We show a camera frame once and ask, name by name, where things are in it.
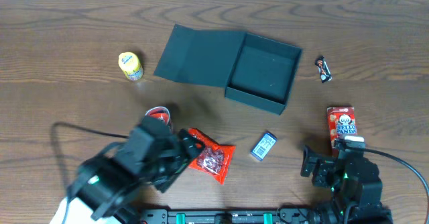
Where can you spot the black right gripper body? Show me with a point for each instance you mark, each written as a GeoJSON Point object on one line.
{"type": "Point", "coordinates": [319, 168]}

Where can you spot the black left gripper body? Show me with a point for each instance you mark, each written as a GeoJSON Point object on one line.
{"type": "Point", "coordinates": [181, 149]}

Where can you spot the red Hacks candy bag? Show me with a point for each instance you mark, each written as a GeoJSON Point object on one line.
{"type": "Point", "coordinates": [215, 159]}

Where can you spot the red Pringles can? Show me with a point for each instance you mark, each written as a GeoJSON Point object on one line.
{"type": "Point", "coordinates": [161, 113]}

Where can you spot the black Mars candy bar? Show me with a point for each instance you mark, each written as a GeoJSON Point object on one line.
{"type": "Point", "coordinates": [323, 69]}

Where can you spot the dark green gift box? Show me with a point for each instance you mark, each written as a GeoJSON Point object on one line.
{"type": "Point", "coordinates": [252, 69]}

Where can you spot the yellow candy bottle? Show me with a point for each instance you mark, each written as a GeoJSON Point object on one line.
{"type": "Point", "coordinates": [130, 65]}

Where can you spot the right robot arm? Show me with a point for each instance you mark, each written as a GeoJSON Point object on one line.
{"type": "Point", "coordinates": [355, 186]}

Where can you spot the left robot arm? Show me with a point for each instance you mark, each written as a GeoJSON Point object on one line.
{"type": "Point", "coordinates": [109, 181]}

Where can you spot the blue barcode small box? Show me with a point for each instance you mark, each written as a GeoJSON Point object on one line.
{"type": "Point", "coordinates": [263, 146]}

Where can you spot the red Hello Panda box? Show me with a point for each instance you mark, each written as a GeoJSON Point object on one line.
{"type": "Point", "coordinates": [341, 121]}

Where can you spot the black mounting rail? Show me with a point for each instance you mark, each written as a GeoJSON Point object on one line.
{"type": "Point", "coordinates": [274, 216]}

